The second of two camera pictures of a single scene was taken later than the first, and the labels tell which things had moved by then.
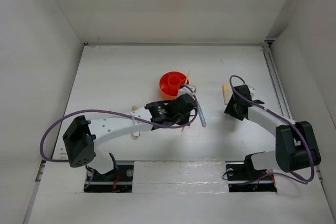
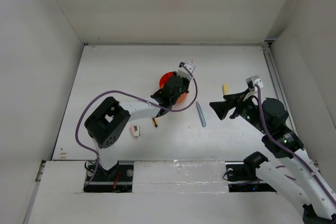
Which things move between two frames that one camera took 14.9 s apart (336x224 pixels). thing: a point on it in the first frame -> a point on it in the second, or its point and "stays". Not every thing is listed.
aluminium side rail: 278,82 stays
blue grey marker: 202,119 stays
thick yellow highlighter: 226,93 stays
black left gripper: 185,121 -> 185,81
